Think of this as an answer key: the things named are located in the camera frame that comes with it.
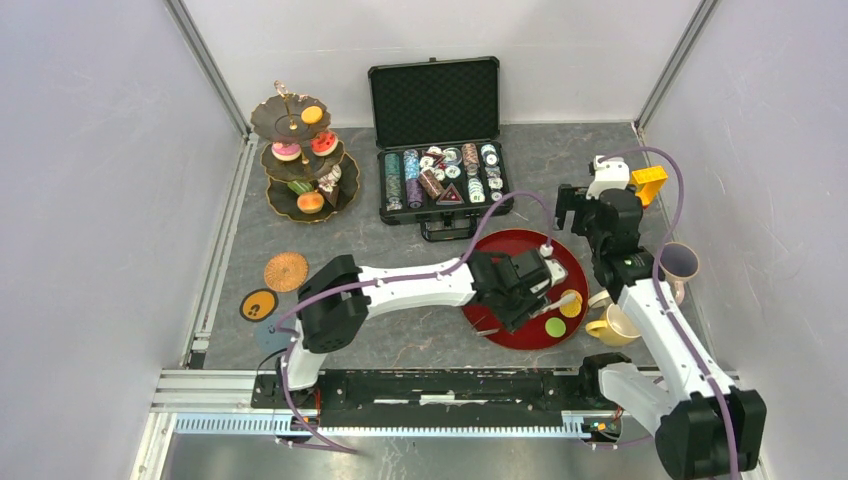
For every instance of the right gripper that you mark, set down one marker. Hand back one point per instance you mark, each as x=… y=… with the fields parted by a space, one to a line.
x=571 y=199

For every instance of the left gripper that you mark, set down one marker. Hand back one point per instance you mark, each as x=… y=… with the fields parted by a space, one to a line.
x=514 y=319

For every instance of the red round tray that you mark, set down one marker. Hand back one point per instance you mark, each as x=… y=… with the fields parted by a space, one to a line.
x=532 y=335

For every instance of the green macaron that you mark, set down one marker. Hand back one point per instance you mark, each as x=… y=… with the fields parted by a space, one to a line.
x=555 y=327

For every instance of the orange waffle biscuit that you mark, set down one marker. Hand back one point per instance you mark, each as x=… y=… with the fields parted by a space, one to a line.
x=570 y=303

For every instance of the chocolate cake slice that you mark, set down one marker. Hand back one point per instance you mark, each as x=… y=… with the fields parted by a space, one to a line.
x=330 y=192

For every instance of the white striped donut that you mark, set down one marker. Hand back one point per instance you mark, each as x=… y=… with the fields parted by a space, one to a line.
x=329 y=181

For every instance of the orange peach bun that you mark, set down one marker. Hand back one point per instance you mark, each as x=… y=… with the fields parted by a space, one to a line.
x=310 y=203

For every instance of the white rectangular pastry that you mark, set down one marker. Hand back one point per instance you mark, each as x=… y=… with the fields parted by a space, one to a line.
x=300 y=187

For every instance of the red frosted donut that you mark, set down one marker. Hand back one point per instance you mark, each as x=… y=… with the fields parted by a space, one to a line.
x=324 y=143

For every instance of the pink frosted donut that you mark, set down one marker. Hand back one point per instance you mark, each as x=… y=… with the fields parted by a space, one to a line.
x=286 y=152

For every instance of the yellow round cookie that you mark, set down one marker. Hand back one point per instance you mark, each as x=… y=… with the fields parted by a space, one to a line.
x=312 y=115

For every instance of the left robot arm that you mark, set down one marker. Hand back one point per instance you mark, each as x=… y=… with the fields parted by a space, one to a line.
x=335 y=303

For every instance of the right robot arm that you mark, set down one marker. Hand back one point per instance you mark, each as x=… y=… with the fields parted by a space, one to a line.
x=703 y=425

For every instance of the toy block tower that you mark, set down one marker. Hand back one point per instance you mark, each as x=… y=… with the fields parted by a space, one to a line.
x=647 y=183

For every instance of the beige purple mug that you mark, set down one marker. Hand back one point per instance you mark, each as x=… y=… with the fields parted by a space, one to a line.
x=680 y=264

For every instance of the yellow cup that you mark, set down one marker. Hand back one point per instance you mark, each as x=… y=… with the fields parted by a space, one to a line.
x=613 y=328

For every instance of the black poker chip case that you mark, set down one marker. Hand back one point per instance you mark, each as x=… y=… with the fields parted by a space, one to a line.
x=445 y=104

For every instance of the woven coaster left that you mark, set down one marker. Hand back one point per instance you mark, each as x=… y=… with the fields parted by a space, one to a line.
x=286 y=272

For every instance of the three-tier dessert stand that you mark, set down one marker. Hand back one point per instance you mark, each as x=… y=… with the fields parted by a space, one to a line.
x=277 y=119

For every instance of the orange black coaster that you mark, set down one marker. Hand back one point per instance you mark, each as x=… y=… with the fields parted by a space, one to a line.
x=258 y=305

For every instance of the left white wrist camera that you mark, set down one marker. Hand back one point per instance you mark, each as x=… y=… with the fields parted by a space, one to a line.
x=556 y=272

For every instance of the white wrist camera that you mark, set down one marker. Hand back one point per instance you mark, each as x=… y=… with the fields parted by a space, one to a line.
x=613 y=173
x=556 y=272

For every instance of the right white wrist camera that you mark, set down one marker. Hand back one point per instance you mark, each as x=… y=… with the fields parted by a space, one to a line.
x=613 y=173

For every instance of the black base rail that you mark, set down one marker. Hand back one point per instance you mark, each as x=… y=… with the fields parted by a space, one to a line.
x=447 y=402

